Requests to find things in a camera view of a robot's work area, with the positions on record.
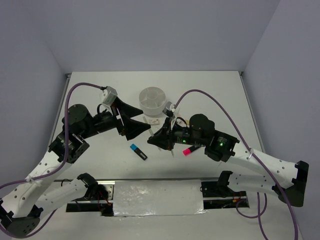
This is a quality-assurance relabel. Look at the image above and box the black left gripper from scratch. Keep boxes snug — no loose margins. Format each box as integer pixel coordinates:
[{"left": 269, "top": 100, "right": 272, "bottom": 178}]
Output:
[{"left": 80, "top": 96, "right": 151, "bottom": 140}]

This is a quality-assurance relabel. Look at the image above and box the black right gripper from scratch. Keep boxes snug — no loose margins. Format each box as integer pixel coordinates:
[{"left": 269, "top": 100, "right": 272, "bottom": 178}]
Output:
[{"left": 147, "top": 116, "right": 206, "bottom": 150}]

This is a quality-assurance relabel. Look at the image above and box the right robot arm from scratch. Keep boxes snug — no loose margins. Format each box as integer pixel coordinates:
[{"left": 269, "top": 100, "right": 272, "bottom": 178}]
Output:
[{"left": 147, "top": 114, "right": 309, "bottom": 207}]

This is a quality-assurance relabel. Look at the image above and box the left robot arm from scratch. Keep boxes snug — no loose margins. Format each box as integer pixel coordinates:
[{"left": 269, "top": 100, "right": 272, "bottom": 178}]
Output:
[{"left": 0, "top": 98, "right": 151, "bottom": 239}]

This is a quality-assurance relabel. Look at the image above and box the white boxed eraser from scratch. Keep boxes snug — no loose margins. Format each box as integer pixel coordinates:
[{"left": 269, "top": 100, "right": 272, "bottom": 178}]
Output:
[{"left": 147, "top": 118, "right": 160, "bottom": 126}]

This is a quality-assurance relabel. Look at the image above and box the blue capped black highlighter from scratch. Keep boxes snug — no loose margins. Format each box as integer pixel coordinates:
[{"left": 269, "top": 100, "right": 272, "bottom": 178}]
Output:
[{"left": 130, "top": 144, "right": 148, "bottom": 161}]

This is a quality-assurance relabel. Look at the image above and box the pink capped black highlighter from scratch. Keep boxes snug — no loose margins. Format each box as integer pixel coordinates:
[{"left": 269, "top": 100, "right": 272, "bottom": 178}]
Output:
[{"left": 182, "top": 146, "right": 201, "bottom": 156}]

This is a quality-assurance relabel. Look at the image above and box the white round divided organizer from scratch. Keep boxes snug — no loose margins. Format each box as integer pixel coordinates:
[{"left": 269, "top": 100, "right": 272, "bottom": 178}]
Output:
[{"left": 138, "top": 86, "right": 167, "bottom": 117}]

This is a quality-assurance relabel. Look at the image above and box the silver foil covered plate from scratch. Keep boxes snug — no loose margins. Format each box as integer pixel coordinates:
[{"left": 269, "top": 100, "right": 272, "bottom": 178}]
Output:
[{"left": 113, "top": 180, "right": 206, "bottom": 217}]

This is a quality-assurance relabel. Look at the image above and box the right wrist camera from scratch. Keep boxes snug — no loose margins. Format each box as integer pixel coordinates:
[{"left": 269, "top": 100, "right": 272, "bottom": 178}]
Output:
[{"left": 162, "top": 101, "right": 175, "bottom": 117}]

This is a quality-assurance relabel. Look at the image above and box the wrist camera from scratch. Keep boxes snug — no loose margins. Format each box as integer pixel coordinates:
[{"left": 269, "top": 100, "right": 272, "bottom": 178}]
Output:
[
  {"left": 162, "top": 101, "right": 175, "bottom": 117},
  {"left": 100, "top": 86, "right": 118, "bottom": 106}
]

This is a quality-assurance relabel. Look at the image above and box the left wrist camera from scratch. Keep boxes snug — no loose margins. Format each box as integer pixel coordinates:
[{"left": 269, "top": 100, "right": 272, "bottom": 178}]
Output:
[{"left": 100, "top": 86, "right": 118, "bottom": 106}]

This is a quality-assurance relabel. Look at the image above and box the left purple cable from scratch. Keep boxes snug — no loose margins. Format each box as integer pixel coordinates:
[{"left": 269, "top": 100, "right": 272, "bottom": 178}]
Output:
[{"left": 0, "top": 82, "right": 105, "bottom": 238}]

